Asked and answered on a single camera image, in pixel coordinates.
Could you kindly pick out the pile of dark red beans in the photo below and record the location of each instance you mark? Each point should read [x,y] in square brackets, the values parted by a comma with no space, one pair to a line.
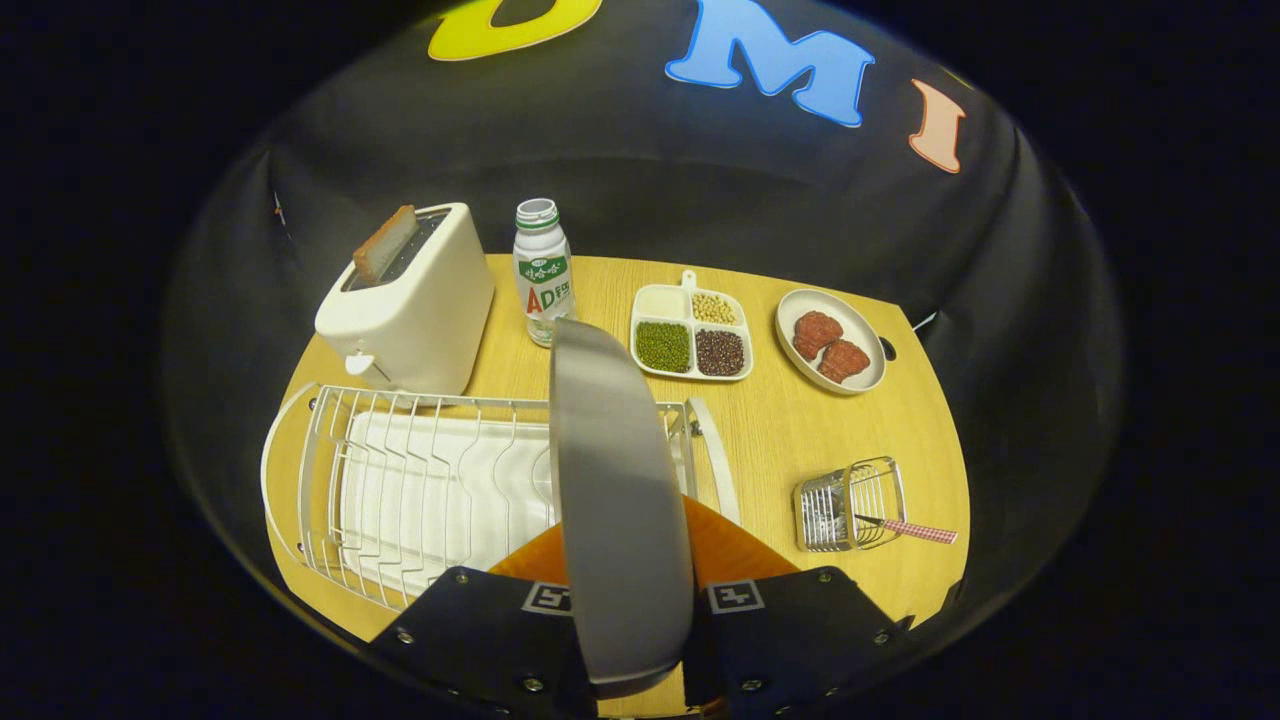
[720,352]

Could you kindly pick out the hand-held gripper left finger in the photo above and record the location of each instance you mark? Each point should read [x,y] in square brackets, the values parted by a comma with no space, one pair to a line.
[480,640]

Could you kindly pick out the beige round plate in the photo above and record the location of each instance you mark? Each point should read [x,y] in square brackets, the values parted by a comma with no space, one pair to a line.
[620,500]

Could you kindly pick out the black backdrop cloth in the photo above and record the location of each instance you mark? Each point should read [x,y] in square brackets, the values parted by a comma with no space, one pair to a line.
[1000,300]

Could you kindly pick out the pile of yellow beans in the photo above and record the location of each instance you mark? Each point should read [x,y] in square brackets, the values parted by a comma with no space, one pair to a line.
[714,308]

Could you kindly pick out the brown toast slice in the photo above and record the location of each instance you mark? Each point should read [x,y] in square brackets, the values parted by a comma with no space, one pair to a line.
[385,245]

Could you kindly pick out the white bottle with green label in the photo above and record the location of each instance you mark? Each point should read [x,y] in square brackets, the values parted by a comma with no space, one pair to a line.
[543,280]

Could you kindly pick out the white toaster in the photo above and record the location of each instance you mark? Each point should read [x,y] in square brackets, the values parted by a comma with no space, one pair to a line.
[420,320]

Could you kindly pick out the beige oval dish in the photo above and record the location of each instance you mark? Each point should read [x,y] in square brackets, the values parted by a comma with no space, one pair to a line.
[860,330]

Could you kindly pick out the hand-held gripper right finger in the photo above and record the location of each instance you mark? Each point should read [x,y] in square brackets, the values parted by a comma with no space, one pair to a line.
[790,630]

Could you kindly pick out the white divided snack tray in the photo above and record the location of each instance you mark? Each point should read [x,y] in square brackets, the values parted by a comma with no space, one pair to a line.
[692,325]

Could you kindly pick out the pile of green beans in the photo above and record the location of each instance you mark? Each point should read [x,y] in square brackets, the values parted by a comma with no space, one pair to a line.
[663,347]

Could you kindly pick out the red meat patty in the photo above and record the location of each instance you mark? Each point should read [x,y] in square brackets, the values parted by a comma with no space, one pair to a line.
[846,362]
[816,334]

